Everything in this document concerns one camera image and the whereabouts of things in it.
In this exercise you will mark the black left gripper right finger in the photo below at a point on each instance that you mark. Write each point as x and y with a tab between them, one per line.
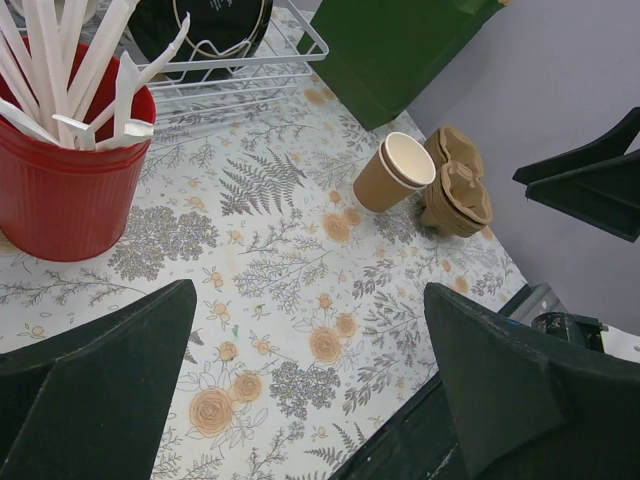
527	405

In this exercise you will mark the brown paper cup stack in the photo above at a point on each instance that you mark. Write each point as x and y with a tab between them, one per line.
400	167

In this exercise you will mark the white wire dish rack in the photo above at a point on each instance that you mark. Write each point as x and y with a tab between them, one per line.
285	54

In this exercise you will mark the black round plate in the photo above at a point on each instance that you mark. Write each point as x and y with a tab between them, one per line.
218	29

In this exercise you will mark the white wrapped straw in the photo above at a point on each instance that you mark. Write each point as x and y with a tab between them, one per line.
46	53
160	60
97	58
125	132

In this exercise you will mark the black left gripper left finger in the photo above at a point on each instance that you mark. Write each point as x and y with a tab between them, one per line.
92	402

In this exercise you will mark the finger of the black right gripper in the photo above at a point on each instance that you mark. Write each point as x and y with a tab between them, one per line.
597	183

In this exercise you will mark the green paper bag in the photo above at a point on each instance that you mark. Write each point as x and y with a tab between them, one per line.
383	54

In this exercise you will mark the cardboard cup carrier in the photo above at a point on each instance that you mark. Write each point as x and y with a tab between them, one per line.
456	203

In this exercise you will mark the red ribbed straw holder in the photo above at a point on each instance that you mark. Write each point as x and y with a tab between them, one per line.
65	205

